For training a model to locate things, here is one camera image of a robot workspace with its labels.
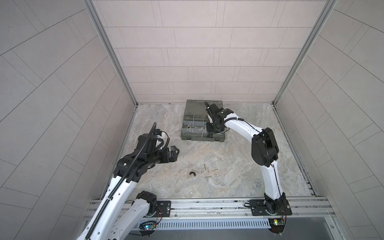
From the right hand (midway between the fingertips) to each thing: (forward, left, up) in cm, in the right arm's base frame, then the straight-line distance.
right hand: (208, 131), depth 95 cm
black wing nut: (-24, +13, -5) cm, 28 cm away
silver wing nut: (+7, +13, -2) cm, 15 cm away
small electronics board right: (-49, -27, -7) cm, 57 cm away
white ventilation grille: (-47, +3, -6) cm, 48 cm away
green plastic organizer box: (+9, +3, -1) cm, 10 cm away
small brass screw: (-21, +4, -5) cm, 22 cm away
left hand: (-20, +18, +14) cm, 30 cm away
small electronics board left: (-47, +31, -2) cm, 57 cm away
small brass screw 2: (-23, +10, -5) cm, 25 cm away
